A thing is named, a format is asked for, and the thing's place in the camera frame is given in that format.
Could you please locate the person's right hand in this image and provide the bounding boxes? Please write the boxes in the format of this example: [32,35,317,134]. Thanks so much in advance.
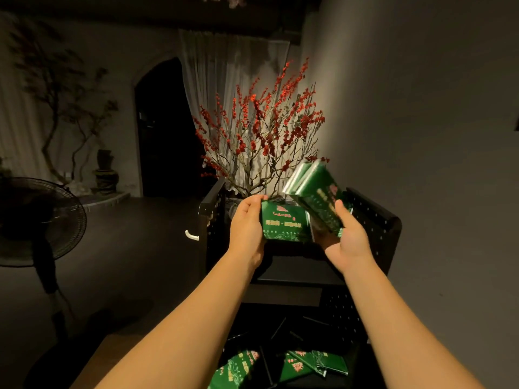
[324,200,376,272]

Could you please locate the person's right forearm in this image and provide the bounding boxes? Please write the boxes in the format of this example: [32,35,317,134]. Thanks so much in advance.
[344,259,483,389]

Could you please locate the red berry branches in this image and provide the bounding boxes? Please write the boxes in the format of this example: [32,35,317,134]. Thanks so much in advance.
[193,59,329,198]

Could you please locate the black standing fan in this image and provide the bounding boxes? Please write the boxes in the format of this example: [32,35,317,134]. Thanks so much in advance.
[0,176,88,345]

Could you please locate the person's left hand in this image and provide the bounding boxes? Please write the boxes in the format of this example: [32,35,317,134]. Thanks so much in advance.
[229,194,269,270]

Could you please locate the white curtain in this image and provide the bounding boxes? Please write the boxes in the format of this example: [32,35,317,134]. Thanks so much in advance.
[178,28,291,159]

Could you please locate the pile of green packets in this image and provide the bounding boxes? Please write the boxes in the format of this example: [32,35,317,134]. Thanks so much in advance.
[207,348,350,389]

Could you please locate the person's left forearm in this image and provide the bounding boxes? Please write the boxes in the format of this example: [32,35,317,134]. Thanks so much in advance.
[96,255,256,389]

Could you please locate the black metal shelf rack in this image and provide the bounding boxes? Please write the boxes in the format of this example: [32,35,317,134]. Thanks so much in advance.
[198,178,402,389]

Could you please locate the bare branched tree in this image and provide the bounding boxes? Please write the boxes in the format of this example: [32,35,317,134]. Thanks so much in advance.
[6,20,120,185]

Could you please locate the dark vase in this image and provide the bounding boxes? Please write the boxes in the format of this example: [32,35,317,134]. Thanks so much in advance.
[91,148,121,195]

